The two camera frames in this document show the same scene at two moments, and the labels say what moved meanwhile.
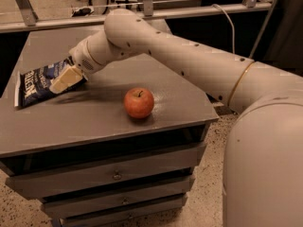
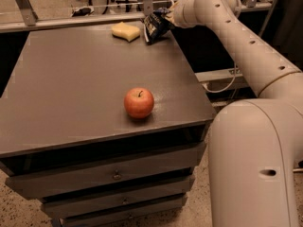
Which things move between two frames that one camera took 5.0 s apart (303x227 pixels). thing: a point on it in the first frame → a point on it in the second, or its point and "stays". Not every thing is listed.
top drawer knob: x=116 y=176 stays
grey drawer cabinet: x=118 y=149 stays
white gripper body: x=80 y=57 → x=181 y=15
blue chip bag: x=33 y=86 → x=157 y=26
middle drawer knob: x=124 y=200 stays
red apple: x=138 y=102 stays
